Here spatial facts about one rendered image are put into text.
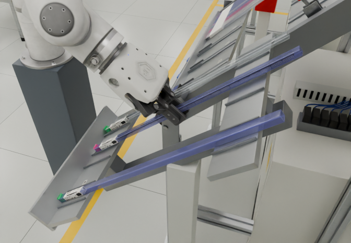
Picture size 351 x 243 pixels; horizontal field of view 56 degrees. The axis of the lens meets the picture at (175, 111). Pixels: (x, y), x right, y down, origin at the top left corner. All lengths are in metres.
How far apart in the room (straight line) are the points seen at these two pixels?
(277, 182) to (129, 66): 0.61
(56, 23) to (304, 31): 0.47
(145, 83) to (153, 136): 1.31
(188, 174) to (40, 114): 0.84
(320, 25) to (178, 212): 0.50
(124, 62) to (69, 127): 0.80
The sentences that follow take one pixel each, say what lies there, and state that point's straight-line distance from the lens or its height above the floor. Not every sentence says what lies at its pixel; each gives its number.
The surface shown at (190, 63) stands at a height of 0.73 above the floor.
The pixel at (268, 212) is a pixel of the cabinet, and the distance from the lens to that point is 1.14.
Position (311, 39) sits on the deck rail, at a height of 0.99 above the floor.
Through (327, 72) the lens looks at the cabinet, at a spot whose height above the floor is 0.62.
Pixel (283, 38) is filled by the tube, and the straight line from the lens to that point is 0.60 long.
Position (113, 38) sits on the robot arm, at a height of 1.05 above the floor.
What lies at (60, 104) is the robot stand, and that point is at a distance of 1.27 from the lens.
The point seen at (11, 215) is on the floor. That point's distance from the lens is 1.72.
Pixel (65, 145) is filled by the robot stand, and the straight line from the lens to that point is 1.44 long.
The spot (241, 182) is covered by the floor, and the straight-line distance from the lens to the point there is 1.69.
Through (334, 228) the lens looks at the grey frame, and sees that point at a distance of 1.09.
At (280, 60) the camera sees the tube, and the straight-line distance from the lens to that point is 0.52.
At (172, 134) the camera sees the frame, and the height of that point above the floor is 0.68.
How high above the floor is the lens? 1.31
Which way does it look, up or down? 40 degrees down
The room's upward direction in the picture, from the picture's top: straight up
